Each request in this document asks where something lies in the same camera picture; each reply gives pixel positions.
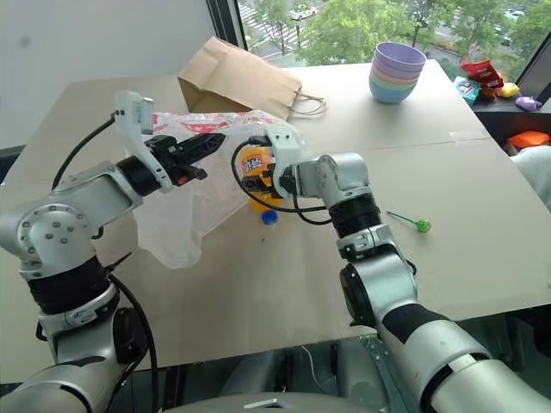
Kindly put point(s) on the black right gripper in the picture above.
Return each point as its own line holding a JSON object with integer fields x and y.
{"x": 268, "y": 180}

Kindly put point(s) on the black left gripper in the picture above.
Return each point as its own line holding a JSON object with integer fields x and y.
{"x": 162, "y": 152}

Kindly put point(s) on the orange soda bottle blue cap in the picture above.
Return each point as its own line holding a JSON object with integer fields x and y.
{"x": 254, "y": 162}

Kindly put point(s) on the translucent plastic bag red print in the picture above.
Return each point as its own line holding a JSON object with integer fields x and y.
{"x": 172, "y": 228}

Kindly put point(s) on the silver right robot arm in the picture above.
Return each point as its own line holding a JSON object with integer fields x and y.
{"x": 387, "y": 275}

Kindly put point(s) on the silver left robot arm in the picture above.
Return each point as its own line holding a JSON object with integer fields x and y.
{"x": 64, "y": 223}

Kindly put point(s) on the red snack bag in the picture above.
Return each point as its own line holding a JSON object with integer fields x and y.
{"x": 484, "y": 75}

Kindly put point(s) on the brown cardboard table cover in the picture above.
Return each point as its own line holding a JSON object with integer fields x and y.
{"x": 409, "y": 172}

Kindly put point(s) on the blue plastic bowl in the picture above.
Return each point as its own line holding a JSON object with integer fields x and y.
{"x": 391, "y": 92}

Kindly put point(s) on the green plastic bowl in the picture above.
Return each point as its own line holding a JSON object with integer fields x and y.
{"x": 392, "y": 79}

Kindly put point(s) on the green lollipop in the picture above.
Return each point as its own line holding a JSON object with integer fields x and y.
{"x": 423, "y": 225}

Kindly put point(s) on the pink plastic bowl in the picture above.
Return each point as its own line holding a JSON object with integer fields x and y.
{"x": 394, "y": 74}

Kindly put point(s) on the purple plastic bowl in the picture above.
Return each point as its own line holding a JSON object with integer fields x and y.
{"x": 396, "y": 69}
{"x": 400, "y": 53}

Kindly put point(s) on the teal snack packet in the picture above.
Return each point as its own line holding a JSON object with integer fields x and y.
{"x": 467, "y": 89}

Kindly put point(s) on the black side shelf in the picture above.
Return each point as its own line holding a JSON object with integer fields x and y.
{"x": 495, "y": 116}

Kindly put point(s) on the yellow toy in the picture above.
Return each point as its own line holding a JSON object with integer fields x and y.
{"x": 509, "y": 90}

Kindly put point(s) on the orange snack packet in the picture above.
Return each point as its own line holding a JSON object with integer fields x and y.
{"x": 530, "y": 138}

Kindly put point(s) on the white cloth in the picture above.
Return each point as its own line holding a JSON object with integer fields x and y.
{"x": 536, "y": 172}

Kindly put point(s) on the purple plush toy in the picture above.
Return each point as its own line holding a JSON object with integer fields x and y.
{"x": 527, "y": 102}

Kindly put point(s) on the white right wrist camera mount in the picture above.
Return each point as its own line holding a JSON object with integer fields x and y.
{"x": 286, "y": 144}

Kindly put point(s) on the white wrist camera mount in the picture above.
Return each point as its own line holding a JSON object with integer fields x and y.
{"x": 286, "y": 144}
{"x": 134, "y": 114}

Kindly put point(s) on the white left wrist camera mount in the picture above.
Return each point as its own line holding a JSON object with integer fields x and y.
{"x": 134, "y": 114}

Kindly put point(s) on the black window frame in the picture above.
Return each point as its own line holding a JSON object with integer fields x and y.
{"x": 224, "y": 21}

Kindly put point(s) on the metal table frame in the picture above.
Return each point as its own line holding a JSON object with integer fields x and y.
{"x": 383, "y": 365}

